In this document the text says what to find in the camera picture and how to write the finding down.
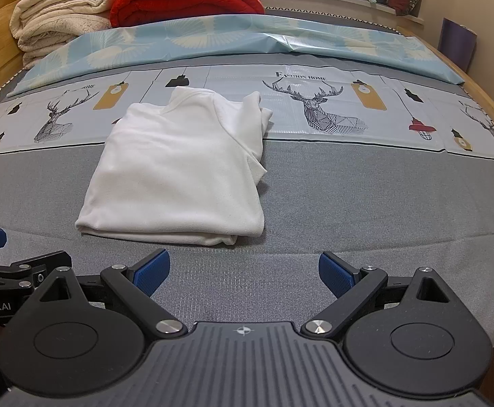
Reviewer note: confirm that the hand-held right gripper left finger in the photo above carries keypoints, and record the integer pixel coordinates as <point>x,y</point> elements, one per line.
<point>151,273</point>

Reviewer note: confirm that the cream folded blanket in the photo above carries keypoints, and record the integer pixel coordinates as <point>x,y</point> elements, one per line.
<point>56,17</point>

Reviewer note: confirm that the white shirt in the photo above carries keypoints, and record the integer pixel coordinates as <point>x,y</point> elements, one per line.
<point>175,169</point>

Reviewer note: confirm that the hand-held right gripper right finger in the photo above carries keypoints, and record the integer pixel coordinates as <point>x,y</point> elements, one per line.
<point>336,275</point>

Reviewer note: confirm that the red folded blanket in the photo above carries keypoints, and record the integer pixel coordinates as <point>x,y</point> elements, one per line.
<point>179,2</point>

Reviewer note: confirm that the purple bag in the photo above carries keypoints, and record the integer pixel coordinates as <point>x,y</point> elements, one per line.
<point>458,42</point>

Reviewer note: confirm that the light blue leaf-print cloth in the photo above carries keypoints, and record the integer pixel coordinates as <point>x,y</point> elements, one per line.
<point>238,34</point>

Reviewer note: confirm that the deer printed sheet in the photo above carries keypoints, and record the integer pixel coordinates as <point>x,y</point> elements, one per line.
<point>336,106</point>

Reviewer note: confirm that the grey bed mattress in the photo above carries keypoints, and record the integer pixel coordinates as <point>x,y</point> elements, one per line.
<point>357,207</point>

